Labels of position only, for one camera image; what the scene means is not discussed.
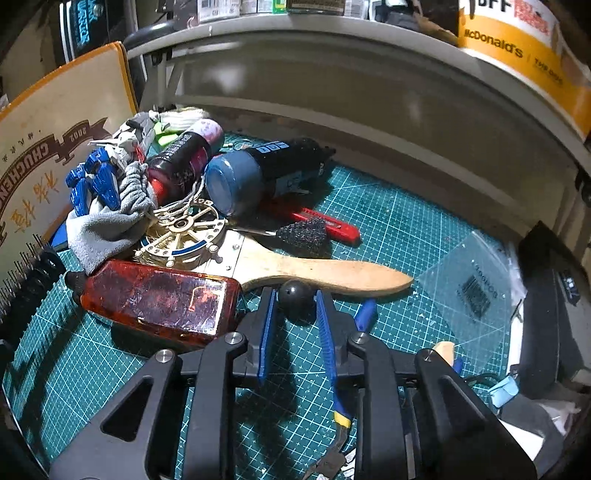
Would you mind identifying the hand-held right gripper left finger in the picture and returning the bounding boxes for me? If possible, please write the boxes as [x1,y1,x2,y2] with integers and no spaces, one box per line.
[48,286,280,480]

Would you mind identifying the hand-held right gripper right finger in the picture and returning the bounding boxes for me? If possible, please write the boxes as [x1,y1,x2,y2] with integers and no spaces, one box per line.
[315,288,539,480]

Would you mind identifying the black ball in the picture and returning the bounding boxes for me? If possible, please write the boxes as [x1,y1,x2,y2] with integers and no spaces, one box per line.
[279,279,317,319]

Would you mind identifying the brown cardboard box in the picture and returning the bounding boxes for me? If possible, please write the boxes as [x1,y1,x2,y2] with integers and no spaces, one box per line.
[0,41,139,287]

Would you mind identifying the black triangular sponge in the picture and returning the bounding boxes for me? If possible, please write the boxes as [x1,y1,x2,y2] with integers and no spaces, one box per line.
[276,218,332,259]

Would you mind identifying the red utility knife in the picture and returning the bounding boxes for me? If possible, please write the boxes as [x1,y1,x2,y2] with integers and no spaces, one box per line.
[263,203,362,245]

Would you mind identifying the small beige block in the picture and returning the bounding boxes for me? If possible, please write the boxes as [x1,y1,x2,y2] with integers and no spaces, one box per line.
[431,342,455,370]

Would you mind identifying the amber transparent plastic case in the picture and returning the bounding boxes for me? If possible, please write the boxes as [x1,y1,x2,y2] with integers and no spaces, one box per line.
[65,259,243,349]

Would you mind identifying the wooden wheel model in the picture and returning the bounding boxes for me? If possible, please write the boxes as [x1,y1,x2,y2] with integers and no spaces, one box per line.
[134,198,227,271]

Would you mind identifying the green cutting mat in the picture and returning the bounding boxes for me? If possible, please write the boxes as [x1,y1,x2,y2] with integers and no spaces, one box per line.
[0,134,522,480]

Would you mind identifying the clear plastic bag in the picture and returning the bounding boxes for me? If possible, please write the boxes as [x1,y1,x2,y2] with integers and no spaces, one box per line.
[418,230,520,370]

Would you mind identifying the blue paint bottle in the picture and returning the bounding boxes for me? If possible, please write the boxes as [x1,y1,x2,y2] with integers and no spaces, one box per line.
[204,137,337,217]

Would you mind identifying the light blue paper scrap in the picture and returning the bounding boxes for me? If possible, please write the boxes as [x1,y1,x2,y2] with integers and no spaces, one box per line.
[489,374,520,407]

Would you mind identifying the grey fabric glove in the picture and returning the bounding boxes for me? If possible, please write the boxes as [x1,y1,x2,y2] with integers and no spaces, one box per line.
[66,161,158,274]

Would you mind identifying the dark bottle pink cap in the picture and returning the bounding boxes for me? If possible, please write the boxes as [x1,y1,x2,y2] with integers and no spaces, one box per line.
[147,119,225,204]

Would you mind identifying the white paper sheet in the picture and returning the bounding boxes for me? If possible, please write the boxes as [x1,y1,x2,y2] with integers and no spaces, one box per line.
[501,415,546,462]

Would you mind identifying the blue white model parts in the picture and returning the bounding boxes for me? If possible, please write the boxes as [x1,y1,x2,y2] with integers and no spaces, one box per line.
[65,113,160,215]

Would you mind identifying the black flat device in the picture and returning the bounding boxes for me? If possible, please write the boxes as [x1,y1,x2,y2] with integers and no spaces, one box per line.
[517,222,591,398]

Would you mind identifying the black hair brush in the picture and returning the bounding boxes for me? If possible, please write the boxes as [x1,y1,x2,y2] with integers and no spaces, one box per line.
[0,233,68,352]

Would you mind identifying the white desk shelf riser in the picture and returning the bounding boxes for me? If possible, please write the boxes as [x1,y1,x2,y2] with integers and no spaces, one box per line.
[124,11,591,241]

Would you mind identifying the large clear bottle white label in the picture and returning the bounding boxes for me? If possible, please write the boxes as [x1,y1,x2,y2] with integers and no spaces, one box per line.
[198,0,241,23]

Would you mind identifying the small dark box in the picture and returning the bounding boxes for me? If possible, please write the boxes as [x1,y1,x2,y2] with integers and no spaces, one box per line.
[286,0,345,14]

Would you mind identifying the yellow white paper bucket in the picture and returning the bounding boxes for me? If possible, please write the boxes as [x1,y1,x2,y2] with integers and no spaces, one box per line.
[457,0,591,139]

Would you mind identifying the blue handled pliers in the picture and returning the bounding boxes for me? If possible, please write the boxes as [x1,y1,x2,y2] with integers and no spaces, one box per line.
[305,299,378,480]

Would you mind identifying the wooden handled brush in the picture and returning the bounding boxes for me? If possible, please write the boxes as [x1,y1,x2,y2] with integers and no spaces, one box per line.
[194,231,415,296]

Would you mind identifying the white string bundle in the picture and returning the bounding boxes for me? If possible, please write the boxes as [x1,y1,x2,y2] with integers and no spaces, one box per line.
[154,105,208,134]

